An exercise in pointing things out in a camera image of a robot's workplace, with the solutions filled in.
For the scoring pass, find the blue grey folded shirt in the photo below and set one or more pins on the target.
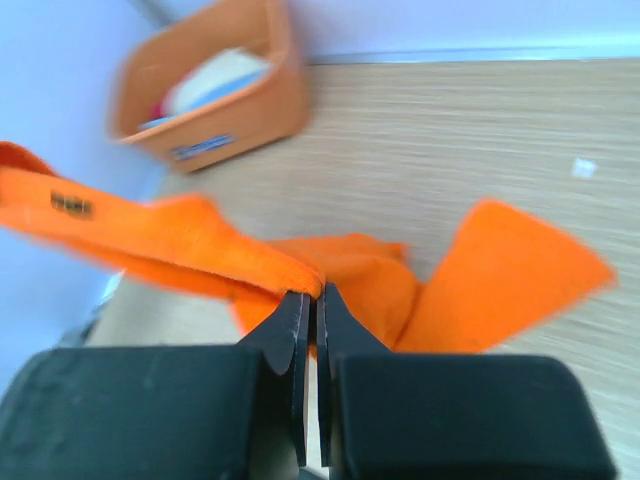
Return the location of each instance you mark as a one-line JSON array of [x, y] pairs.
[[200, 107]]

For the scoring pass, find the orange t shirt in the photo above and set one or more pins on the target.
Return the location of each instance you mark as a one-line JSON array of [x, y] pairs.
[[505, 271]]

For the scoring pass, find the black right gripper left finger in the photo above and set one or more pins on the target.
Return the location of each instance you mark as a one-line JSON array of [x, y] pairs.
[[235, 411]]

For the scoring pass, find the red crumpled shirt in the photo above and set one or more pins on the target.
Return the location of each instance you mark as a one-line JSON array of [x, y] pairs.
[[161, 109]]

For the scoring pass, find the orange plastic bin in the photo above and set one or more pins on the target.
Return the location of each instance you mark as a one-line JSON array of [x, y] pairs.
[[275, 107]]

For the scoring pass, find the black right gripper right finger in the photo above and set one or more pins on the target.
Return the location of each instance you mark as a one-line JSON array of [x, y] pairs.
[[387, 415]]

